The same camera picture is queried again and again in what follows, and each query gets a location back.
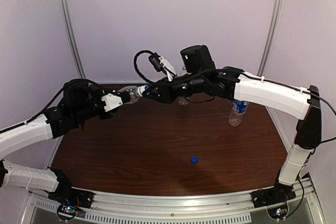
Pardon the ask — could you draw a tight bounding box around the clear bottle white cap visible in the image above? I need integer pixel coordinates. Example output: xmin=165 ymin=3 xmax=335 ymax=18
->
xmin=118 ymin=85 xmax=146 ymax=104

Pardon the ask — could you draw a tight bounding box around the Pepsi bottle blue label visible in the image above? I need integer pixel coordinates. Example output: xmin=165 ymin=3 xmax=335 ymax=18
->
xmin=177 ymin=67 xmax=190 ymax=107

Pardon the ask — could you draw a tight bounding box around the blue bottle cap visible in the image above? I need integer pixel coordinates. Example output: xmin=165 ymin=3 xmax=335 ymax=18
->
xmin=190 ymin=156 xmax=199 ymax=164

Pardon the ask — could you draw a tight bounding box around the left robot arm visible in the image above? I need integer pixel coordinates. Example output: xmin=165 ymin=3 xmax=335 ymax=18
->
xmin=1 ymin=79 xmax=131 ymax=193

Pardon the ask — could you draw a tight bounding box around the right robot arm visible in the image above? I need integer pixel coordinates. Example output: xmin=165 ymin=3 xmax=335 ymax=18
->
xmin=143 ymin=45 xmax=322 ymax=186

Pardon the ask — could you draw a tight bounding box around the blue label water bottle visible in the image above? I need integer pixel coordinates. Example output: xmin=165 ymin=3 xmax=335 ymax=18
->
xmin=228 ymin=100 xmax=249 ymax=127

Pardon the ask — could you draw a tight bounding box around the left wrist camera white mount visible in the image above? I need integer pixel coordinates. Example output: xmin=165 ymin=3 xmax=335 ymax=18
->
xmin=101 ymin=93 xmax=123 ymax=112

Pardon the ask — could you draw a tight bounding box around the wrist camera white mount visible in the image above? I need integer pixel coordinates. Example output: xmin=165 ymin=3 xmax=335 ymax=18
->
xmin=149 ymin=53 xmax=177 ymax=81
xmin=101 ymin=93 xmax=123 ymax=112

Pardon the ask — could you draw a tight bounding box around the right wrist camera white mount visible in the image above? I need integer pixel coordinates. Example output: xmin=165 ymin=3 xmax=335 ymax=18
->
xmin=149 ymin=53 xmax=177 ymax=81

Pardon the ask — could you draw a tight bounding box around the right black cable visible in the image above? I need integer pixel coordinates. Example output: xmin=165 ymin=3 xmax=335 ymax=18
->
xmin=133 ymin=50 xmax=336 ymax=143

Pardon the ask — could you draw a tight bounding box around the black cable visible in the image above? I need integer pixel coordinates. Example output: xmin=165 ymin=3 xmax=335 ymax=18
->
xmin=0 ymin=78 xmax=103 ymax=133
xmin=133 ymin=50 xmax=336 ymax=143

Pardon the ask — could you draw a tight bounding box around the left black cable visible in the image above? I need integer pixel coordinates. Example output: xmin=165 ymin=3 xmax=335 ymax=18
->
xmin=0 ymin=78 xmax=103 ymax=133

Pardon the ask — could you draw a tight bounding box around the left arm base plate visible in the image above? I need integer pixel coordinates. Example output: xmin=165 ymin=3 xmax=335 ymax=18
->
xmin=47 ymin=188 xmax=94 ymax=223

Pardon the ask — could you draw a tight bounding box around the left aluminium frame post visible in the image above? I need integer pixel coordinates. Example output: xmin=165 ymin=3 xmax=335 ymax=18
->
xmin=60 ymin=0 xmax=86 ymax=79

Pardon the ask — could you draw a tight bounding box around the aluminium frame post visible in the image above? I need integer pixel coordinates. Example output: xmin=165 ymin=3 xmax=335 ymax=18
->
xmin=257 ymin=0 xmax=284 ymax=76
xmin=60 ymin=0 xmax=86 ymax=79

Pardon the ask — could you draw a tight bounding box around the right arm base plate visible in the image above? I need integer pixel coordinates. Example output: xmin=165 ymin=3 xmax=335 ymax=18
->
xmin=250 ymin=186 xmax=296 ymax=221

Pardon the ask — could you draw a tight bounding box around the right aluminium frame post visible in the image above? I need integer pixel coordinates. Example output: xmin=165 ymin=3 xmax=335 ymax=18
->
xmin=257 ymin=0 xmax=284 ymax=76

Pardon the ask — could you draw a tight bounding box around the aluminium front rail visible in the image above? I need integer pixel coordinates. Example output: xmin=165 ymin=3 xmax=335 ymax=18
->
xmin=25 ymin=176 xmax=323 ymax=224

